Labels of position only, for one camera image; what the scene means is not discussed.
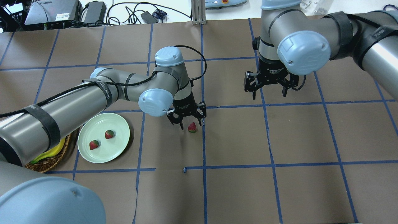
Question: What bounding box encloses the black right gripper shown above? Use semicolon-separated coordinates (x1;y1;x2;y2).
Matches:
243;56;300;100

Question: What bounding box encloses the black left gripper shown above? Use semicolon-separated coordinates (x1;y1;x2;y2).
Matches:
166;88;207;130

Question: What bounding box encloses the red strawberry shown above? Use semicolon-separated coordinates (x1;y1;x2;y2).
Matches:
104;129;115;139
89;139;100;150
188;122;198;133

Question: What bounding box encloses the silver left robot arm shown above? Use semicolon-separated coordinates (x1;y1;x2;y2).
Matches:
1;45;206;224

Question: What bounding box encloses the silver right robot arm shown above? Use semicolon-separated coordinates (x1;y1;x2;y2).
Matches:
243;0;398;99

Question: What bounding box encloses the light green plate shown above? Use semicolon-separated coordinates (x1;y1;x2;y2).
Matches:
77;113;131;163

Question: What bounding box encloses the red strawberry at corner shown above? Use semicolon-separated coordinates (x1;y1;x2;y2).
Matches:
188;122;198;133

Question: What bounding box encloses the yellow banana bunch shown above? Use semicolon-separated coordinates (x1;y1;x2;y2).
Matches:
30;138;66;164

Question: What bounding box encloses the black power adapter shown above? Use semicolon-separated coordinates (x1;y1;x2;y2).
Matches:
81;1;106;24

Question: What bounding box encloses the wicker fruit basket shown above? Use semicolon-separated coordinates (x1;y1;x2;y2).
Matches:
24;133;73;173

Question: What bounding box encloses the black computer case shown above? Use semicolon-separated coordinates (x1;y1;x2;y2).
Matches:
24;0;82;26

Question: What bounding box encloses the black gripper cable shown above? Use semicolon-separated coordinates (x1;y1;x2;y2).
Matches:
174;45;208;82

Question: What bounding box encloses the aluminium frame post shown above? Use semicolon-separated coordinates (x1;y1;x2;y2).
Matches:
191;0;207;25

